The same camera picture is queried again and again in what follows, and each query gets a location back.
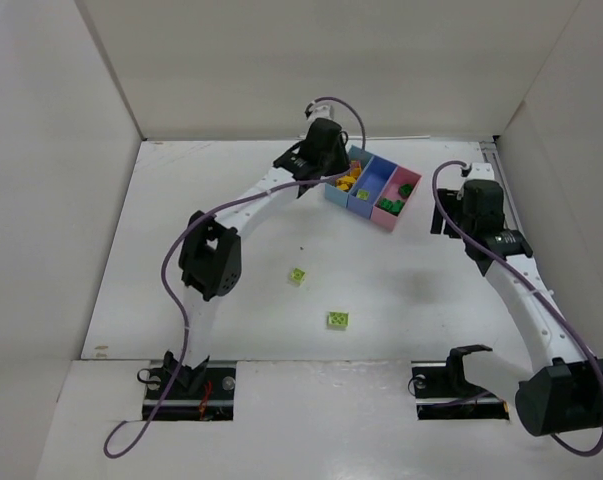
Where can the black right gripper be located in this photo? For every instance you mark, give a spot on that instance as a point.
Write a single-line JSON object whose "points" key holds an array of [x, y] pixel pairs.
{"points": [[444, 213]]}

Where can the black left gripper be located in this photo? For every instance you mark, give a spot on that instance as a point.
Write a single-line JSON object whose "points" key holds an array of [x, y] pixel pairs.
{"points": [[339, 163]]}

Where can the pale green lego tile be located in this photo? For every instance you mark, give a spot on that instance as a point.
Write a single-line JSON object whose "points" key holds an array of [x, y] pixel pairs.
{"points": [[363, 194]]}

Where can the green numbered lego cube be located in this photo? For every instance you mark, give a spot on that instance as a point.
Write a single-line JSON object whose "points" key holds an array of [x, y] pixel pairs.
{"points": [[405, 190]]}

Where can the dark green lego brick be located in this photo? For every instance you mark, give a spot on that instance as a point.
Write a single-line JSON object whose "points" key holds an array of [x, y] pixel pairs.
{"points": [[397, 207]]}

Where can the green lego plate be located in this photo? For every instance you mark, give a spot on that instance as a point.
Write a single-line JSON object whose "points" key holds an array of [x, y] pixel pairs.
{"points": [[385, 204]]}

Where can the light green small lego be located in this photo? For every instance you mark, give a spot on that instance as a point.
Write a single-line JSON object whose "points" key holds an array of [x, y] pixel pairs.
{"points": [[297, 276]]}

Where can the light green studded lego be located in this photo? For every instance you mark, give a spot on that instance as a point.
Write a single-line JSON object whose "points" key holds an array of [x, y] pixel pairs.
{"points": [[337, 320]]}

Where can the orange small lego brick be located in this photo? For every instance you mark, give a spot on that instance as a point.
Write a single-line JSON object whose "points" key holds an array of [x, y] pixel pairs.
{"points": [[347, 179]]}

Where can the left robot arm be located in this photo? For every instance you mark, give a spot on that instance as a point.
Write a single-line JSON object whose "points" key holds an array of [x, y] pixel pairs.
{"points": [[205, 262]]}

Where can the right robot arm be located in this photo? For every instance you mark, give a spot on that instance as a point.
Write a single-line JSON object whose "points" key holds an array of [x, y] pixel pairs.
{"points": [[562, 391]]}

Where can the light blue container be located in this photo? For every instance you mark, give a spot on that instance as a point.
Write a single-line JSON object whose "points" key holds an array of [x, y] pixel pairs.
{"points": [[338, 197]]}

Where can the purple blue container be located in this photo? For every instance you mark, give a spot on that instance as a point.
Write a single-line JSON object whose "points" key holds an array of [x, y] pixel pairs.
{"points": [[373, 179]]}

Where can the pink container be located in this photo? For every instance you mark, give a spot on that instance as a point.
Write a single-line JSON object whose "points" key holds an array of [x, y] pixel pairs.
{"points": [[400, 177]]}

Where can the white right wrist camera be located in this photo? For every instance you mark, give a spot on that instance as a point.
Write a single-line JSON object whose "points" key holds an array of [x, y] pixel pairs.
{"points": [[478, 171]]}

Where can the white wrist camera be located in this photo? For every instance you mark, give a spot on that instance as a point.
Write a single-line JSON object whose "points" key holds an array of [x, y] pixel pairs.
{"points": [[478, 171], [318, 110]]}

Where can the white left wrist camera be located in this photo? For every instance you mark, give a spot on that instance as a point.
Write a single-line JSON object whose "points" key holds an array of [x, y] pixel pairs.
{"points": [[318, 110]]}

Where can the aluminium rail right side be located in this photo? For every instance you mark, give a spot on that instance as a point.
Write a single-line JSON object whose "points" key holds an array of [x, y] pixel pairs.
{"points": [[491, 155]]}

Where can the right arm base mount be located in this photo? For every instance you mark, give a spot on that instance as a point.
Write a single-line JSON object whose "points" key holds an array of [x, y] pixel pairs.
{"points": [[442, 392]]}

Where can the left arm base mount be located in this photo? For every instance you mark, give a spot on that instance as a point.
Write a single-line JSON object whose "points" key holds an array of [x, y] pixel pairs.
{"points": [[201, 394]]}

